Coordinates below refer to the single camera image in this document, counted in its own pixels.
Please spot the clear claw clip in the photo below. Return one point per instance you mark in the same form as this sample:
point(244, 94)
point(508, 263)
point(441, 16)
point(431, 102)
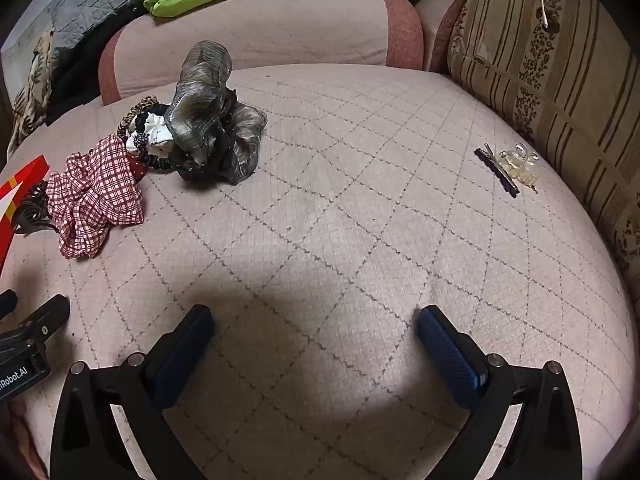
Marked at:
point(522, 162)

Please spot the grey organza scrunchie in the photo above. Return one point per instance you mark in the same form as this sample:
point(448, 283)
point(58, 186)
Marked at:
point(200, 95)

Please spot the red plaid scrunchie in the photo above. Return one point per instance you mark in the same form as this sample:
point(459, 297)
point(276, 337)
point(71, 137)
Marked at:
point(95, 195)

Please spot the black cloth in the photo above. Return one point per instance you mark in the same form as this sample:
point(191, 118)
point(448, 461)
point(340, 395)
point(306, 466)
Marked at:
point(85, 75)

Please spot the leopard print scrunchie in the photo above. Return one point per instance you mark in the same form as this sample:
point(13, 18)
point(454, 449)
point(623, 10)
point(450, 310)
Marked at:
point(131, 110)

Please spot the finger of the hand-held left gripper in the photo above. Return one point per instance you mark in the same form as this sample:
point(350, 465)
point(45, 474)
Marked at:
point(7, 302)
point(45, 317)

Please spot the pink bolster cushion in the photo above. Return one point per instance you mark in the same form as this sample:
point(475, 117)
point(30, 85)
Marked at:
point(260, 35)

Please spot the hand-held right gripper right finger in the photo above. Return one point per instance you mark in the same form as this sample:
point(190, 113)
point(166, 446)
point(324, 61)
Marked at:
point(450, 360)

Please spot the brown floral cloth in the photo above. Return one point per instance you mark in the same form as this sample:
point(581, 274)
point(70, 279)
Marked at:
point(32, 90)

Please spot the pink quilted sofa seat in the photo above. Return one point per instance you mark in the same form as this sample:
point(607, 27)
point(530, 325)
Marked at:
point(350, 210)

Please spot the black hair clip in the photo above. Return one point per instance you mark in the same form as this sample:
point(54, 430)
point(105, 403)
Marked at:
point(502, 176)

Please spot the silver hair clip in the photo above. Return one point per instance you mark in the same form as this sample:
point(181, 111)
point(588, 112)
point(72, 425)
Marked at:
point(489, 152)

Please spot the white cherry print scrunchie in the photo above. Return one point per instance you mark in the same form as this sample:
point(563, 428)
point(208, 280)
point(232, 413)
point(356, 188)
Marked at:
point(160, 137)

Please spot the red and white box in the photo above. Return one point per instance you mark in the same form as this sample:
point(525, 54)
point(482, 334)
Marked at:
point(17, 185)

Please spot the striped beige cushion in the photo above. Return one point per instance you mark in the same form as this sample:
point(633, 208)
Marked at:
point(550, 85)

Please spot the dark claw clip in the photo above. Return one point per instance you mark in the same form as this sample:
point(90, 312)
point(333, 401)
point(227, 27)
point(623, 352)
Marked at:
point(32, 207)

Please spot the grey quilted blanket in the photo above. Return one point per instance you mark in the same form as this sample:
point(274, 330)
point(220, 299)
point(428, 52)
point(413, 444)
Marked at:
point(100, 5)

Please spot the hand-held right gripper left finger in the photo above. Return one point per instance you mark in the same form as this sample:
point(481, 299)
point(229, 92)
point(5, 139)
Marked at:
point(182, 360)

